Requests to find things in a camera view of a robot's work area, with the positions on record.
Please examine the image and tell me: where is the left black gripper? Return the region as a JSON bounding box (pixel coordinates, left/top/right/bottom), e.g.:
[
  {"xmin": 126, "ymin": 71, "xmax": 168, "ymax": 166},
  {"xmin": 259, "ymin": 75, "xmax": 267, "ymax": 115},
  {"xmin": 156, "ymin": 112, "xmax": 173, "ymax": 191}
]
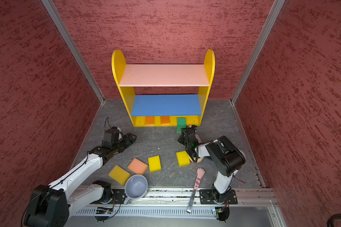
[{"xmin": 112, "ymin": 132, "xmax": 137, "ymax": 153}]

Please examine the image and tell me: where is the green scrub sponge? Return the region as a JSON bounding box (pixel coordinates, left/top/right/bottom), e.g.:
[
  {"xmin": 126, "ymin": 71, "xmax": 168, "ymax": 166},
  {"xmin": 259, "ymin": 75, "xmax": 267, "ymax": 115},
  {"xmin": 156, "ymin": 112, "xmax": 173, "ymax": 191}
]
[{"xmin": 177, "ymin": 117, "xmax": 187, "ymax": 133}]

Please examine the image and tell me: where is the orange sponge yellow base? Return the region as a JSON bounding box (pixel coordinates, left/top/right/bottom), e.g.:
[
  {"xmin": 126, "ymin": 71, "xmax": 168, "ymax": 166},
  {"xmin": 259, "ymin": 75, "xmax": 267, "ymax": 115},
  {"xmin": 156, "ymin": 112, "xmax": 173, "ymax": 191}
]
[
  {"xmin": 145, "ymin": 116, "xmax": 155, "ymax": 126},
  {"xmin": 160, "ymin": 116, "xmax": 171, "ymax": 125}
]

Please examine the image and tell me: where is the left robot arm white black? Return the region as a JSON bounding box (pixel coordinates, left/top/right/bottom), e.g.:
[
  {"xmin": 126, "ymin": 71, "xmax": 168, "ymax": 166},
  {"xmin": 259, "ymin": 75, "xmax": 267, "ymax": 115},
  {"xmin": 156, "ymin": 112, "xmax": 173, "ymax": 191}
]
[{"xmin": 20, "ymin": 129, "xmax": 137, "ymax": 227}]

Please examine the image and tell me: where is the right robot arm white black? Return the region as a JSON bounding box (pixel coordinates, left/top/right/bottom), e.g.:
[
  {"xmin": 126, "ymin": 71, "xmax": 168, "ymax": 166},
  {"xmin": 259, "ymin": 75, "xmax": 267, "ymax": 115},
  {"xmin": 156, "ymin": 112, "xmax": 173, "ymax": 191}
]
[{"xmin": 178, "ymin": 125, "xmax": 246, "ymax": 202}]

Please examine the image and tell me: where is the yellow shelf unit pink blue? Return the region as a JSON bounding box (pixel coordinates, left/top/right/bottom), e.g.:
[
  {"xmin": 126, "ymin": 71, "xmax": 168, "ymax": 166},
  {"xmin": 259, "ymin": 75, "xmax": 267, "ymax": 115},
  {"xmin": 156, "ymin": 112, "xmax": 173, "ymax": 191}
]
[{"xmin": 111, "ymin": 49, "xmax": 216, "ymax": 127}]

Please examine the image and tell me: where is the yellow square sponge right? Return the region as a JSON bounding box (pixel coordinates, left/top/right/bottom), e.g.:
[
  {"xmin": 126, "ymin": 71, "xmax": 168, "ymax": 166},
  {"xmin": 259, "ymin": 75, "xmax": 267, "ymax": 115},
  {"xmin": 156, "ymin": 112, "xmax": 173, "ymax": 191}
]
[{"xmin": 176, "ymin": 151, "xmax": 190, "ymax": 167}]

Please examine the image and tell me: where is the yellow square sponge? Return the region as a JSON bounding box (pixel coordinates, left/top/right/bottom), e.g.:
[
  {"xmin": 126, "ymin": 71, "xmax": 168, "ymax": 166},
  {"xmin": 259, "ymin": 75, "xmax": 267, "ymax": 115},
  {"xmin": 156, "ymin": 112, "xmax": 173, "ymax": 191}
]
[
  {"xmin": 148, "ymin": 156, "xmax": 162, "ymax": 173},
  {"xmin": 176, "ymin": 151, "xmax": 190, "ymax": 167}
]

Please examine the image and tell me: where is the smiley face yellow sponge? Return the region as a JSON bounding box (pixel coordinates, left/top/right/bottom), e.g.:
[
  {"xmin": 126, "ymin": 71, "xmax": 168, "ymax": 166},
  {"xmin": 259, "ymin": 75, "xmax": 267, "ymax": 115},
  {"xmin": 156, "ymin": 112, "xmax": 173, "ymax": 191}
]
[{"xmin": 189, "ymin": 157, "xmax": 203, "ymax": 163}]

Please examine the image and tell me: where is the large yellow sponge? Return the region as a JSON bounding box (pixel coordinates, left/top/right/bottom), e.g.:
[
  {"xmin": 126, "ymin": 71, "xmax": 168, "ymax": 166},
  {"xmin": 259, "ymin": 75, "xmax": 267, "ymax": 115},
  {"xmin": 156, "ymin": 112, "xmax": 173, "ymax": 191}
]
[{"xmin": 109, "ymin": 165, "xmax": 131, "ymax": 186}]

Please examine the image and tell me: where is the salmon orange sponge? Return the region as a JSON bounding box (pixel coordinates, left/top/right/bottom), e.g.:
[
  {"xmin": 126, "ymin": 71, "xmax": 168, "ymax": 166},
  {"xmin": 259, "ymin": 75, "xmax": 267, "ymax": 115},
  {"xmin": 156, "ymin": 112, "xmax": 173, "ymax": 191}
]
[{"xmin": 127, "ymin": 158, "xmax": 148, "ymax": 175}]

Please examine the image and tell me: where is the yellow square sponge middle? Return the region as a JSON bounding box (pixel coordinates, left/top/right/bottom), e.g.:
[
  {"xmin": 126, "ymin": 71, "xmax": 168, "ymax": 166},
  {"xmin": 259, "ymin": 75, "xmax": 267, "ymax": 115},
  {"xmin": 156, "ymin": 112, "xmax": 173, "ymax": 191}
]
[{"xmin": 148, "ymin": 156, "xmax": 162, "ymax": 173}]

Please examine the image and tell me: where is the grey blue mug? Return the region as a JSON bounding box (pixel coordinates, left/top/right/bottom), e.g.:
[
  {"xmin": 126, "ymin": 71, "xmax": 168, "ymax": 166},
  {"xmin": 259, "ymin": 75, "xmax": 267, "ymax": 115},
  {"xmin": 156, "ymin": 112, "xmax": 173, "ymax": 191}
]
[{"xmin": 124, "ymin": 175, "xmax": 148, "ymax": 205}]

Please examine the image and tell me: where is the small red stick tool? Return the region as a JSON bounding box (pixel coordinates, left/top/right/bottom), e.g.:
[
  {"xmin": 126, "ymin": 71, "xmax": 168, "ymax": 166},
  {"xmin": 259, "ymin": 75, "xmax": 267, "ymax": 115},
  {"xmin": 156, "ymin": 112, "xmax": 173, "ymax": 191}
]
[{"xmin": 233, "ymin": 176, "xmax": 247, "ymax": 185}]

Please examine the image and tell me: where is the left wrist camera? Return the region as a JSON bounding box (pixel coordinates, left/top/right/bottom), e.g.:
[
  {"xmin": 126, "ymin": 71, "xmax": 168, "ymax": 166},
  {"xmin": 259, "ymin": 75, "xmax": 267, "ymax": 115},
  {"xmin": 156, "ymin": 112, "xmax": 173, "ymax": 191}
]
[{"xmin": 103, "ymin": 127, "xmax": 123, "ymax": 144}]

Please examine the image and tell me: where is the pink handled knife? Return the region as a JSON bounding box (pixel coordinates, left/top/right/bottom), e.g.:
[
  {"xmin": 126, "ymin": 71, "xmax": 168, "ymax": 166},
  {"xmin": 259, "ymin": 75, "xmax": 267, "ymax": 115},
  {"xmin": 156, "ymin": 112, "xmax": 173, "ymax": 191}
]
[{"xmin": 187, "ymin": 168, "xmax": 205, "ymax": 213}]

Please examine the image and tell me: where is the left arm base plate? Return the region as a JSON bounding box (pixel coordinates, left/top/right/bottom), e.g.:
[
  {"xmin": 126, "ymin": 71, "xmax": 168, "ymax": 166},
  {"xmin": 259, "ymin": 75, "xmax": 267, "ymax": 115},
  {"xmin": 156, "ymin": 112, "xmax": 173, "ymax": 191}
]
[{"xmin": 99, "ymin": 189, "xmax": 126, "ymax": 204}]

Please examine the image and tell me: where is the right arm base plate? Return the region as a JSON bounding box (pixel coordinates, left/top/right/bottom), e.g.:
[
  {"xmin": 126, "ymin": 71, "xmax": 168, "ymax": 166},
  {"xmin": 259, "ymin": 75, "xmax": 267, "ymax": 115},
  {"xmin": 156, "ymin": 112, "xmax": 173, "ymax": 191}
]
[{"xmin": 199, "ymin": 189, "xmax": 238, "ymax": 205}]

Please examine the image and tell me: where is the black cable corner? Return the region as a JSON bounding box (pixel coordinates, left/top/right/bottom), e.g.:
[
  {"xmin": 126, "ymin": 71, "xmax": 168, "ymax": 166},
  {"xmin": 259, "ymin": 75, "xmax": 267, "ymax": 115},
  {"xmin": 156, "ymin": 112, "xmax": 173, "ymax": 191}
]
[{"xmin": 326, "ymin": 214, "xmax": 341, "ymax": 227}]

